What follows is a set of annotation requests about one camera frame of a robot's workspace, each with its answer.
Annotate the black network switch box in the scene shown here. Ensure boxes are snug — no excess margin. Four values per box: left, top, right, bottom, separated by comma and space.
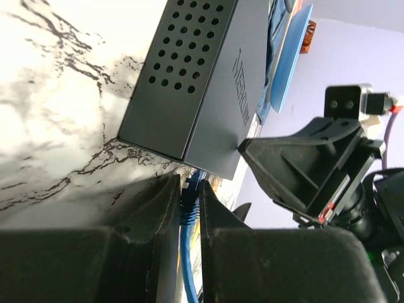
117, 1, 270, 179

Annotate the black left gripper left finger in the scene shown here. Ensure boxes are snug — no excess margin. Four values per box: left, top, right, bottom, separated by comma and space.
1, 175, 181, 302

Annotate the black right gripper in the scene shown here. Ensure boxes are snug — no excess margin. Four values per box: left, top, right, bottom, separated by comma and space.
238, 85, 403, 251

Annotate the blue ethernet cable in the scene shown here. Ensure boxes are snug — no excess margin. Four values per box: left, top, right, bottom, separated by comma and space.
179, 170, 208, 303

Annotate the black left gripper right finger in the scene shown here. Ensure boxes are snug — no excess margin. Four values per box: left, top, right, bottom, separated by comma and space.
199, 181, 386, 302

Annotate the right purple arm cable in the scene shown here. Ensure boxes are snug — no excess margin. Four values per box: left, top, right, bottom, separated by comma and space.
381, 107, 404, 168

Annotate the light blue plate on placemat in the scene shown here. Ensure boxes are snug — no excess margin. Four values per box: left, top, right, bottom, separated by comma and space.
269, 4, 313, 113

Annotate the brown lacquer cup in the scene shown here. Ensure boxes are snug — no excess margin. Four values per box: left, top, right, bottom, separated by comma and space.
300, 20, 317, 54

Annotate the blue cloth placemat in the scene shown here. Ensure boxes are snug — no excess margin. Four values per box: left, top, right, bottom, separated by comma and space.
256, 0, 301, 125

